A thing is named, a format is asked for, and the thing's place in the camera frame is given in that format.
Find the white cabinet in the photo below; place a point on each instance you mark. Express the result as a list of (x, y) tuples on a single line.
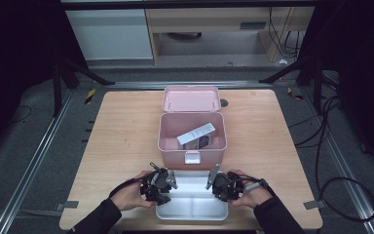
[(110, 34)]

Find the grey metal bracket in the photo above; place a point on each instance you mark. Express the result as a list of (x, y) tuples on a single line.
[(314, 204), (67, 205)]

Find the person's left hand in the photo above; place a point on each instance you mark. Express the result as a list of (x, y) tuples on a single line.
[(131, 196)]

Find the black metal stand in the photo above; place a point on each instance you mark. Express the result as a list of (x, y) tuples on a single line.
[(308, 71), (58, 84)]

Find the person's right hand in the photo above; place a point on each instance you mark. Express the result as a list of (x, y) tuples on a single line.
[(254, 195)]

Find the pink storage box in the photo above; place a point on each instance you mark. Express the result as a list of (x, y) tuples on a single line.
[(191, 152)]

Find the yellow black tape strip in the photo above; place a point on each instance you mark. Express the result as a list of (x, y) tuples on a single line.
[(90, 96)]

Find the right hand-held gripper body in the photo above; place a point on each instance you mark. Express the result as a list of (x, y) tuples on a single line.
[(227, 187)]

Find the white divided tray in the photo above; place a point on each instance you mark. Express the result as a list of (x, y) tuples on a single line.
[(191, 204)]

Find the white paper scrap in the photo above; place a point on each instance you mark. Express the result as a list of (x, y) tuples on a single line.
[(283, 61)]

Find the white medicine carton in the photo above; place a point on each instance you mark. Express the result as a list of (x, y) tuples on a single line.
[(196, 135)]

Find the dark round table grommet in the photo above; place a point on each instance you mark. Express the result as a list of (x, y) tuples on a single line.
[(224, 103)]

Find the aluminium floor rail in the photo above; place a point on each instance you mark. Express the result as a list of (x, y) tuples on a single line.
[(347, 169), (29, 172)]

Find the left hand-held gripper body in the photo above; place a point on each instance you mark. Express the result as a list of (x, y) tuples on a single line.
[(157, 183)]

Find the light wooden desk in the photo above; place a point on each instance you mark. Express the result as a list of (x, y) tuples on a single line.
[(207, 19)]

